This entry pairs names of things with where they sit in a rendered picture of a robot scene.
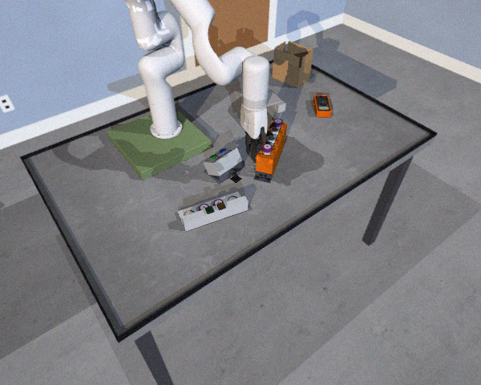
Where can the grey button housing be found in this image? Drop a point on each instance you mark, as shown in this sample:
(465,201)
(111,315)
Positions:
(224,164)

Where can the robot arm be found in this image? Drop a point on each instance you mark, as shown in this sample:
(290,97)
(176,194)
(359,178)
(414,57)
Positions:
(153,30)

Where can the brown cardboard box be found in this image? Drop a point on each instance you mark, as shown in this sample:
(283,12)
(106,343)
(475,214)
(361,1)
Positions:
(286,65)

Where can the orange tube rack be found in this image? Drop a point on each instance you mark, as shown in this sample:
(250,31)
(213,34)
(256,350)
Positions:
(268,163)

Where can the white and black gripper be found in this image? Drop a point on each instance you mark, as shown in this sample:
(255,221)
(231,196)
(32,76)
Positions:
(255,124)

